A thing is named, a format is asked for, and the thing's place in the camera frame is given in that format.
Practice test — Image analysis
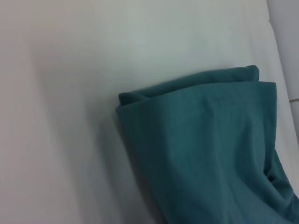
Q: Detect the teal t-shirt with FREE print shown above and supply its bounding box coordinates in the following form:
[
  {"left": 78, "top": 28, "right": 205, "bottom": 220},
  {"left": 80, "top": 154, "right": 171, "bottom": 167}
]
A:
[{"left": 115, "top": 64, "right": 299, "bottom": 224}]

